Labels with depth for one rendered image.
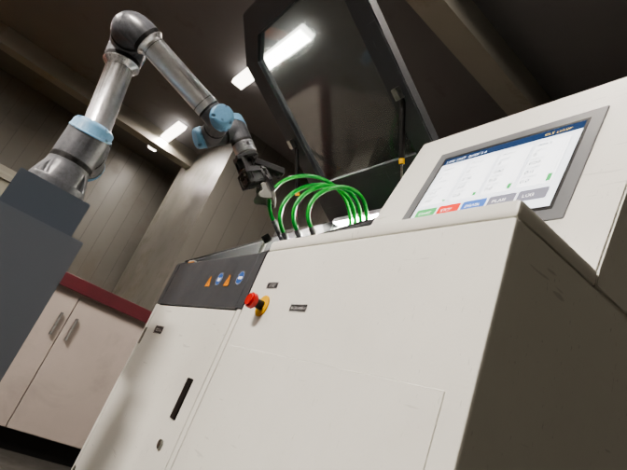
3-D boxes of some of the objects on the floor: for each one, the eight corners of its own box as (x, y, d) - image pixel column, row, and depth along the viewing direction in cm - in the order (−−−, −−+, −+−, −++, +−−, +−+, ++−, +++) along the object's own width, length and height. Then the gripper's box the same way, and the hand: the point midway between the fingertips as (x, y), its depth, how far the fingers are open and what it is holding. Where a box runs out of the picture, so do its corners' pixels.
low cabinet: (287, 530, 299) (334, 396, 328) (-133, 417, 193) (-9, 236, 223) (179, 447, 451) (217, 361, 481) (-89, 359, 346) (-19, 255, 375)
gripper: (229, 164, 169) (251, 218, 165) (239, 148, 161) (263, 206, 157) (250, 160, 174) (272, 214, 170) (261, 145, 166) (285, 200, 162)
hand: (273, 204), depth 165 cm, fingers closed
